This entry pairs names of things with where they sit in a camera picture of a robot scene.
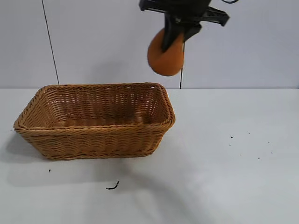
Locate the orange fruit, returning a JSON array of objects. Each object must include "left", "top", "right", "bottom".
[{"left": 147, "top": 29, "right": 185, "bottom": 77}]

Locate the brown woven wicker basket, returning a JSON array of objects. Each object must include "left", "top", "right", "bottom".
[{"left": 13, "top": 82, "right": 176, "bottom": 161}]

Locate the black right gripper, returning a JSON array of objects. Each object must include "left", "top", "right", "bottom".
[{"left": 139, "top": 0, "right": 231, "bottom": 52}]

